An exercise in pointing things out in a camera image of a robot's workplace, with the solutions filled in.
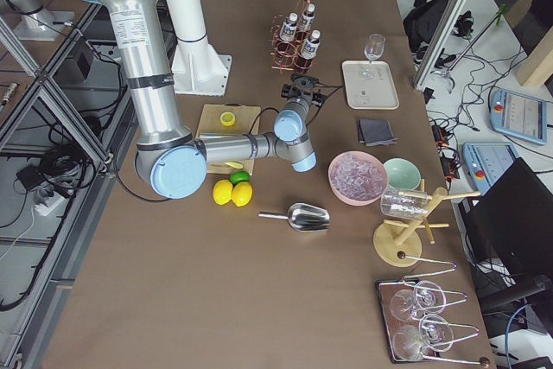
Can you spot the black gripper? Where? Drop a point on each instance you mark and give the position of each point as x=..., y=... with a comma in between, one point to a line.
x=297, y=92

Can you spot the copper wire bottle basket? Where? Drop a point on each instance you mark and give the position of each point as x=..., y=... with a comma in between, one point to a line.
x=286, y=61

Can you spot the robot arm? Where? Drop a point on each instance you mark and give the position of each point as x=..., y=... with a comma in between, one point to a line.
x=165, y=51

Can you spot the tea bottle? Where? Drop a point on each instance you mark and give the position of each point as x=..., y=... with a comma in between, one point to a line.
x=306, y=18
x=287, y=33
x=308, y=51

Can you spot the cream rabbit tray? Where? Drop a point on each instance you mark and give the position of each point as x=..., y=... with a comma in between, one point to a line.
x=369, y=86

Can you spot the half lemon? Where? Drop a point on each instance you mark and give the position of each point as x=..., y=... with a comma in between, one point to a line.
x=227, y=119

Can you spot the clear wine glass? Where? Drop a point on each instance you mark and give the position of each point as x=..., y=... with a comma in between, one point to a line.
x=373, y=50

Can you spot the grey folded cloth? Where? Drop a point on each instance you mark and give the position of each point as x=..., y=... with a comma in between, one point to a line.
x=375, y=132

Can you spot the bamboo cutting board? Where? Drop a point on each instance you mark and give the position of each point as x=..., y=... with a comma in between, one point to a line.
x=209, y=126

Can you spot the pink bowl with ice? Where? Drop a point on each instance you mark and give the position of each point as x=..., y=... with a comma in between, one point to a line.
x=357, y=178

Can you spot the yellow plastic knife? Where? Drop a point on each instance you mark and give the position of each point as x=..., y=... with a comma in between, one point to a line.
x=234, y=165

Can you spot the green lime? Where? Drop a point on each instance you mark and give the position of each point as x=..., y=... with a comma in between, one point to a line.
x=238, y=177

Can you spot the yellow lemon lower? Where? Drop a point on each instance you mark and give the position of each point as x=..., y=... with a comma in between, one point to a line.
x=242, y=193

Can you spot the yellow lemon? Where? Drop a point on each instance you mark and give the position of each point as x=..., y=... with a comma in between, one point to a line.
x=242, y=193
x=222, y=192

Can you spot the metal ice scoop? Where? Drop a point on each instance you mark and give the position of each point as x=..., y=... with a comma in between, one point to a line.
x=302, y=217

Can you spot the yellow lemon upper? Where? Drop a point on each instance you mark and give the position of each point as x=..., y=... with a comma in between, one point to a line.
x=222, y=192

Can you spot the green bowl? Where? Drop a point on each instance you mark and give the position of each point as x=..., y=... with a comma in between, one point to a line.
x=402, y=174

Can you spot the glass jar on rack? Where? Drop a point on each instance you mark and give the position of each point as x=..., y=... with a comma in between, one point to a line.
x=404, y=203

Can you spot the wooden cup rack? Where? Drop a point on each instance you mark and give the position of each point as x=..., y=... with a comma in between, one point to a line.
x=396, y=240

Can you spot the teach pendant lower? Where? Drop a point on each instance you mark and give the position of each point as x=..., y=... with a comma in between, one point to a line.
x=486, y=162

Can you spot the teach pendant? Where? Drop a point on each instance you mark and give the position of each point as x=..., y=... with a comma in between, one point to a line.
x=486, y=162
x=519, y=115

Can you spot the teach pendant upper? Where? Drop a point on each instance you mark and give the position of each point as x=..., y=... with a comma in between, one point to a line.
x=519, y=115

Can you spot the hanging wine glass far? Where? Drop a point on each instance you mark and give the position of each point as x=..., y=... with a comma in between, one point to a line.
x=418, y=300

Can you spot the hanging wine glass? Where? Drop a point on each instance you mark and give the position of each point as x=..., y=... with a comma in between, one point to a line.
x=414, y=343
x=418, y=300

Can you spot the black monitor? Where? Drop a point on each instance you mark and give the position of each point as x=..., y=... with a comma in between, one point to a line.
x=513, y=222

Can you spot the black glass rack tray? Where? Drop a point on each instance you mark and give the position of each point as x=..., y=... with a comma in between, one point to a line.
x=386, y=290

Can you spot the hanging wine glass near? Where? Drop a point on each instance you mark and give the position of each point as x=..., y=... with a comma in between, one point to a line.
x=414, y=343

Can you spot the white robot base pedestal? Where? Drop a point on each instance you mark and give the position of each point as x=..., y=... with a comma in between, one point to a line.
x=197, y=68

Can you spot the aluminium frame post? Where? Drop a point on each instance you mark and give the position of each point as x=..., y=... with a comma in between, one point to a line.
x=438, y=41

